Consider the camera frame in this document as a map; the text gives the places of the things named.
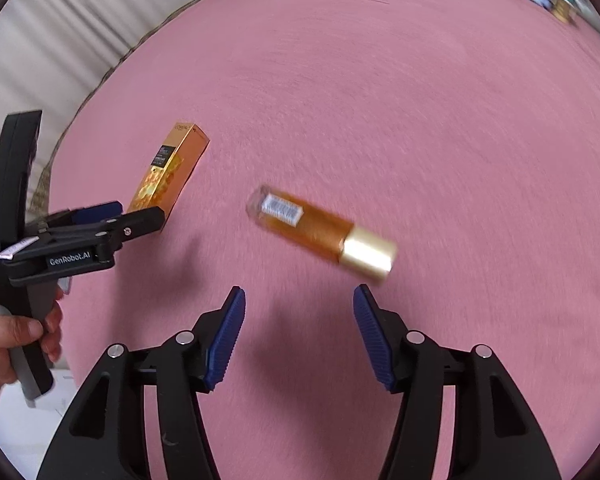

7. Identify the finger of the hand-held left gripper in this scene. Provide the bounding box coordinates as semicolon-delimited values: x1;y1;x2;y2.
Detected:
45;201;125;228
39;206;167;257

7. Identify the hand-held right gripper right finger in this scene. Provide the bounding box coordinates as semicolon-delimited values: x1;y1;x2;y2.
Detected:
352;284;563;480

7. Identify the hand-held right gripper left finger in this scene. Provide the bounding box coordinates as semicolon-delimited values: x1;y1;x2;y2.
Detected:
37;286;247;480

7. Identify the gold cosmetic box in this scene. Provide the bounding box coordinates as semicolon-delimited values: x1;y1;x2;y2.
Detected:
126;121;211;233

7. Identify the amber bottle with gold cap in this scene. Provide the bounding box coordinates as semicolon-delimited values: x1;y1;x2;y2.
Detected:
245;185;400;283

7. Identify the person's left hand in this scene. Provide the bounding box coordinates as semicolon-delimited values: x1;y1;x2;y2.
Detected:
0;296;65;423

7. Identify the white curtain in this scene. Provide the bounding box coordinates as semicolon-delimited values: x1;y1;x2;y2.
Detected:
0;0;276;261

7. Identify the pink bed sheet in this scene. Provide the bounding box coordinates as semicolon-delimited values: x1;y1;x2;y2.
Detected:
45;0;600;480

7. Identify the small gold box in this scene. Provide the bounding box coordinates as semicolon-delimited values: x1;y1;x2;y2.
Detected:
550;0;578;23

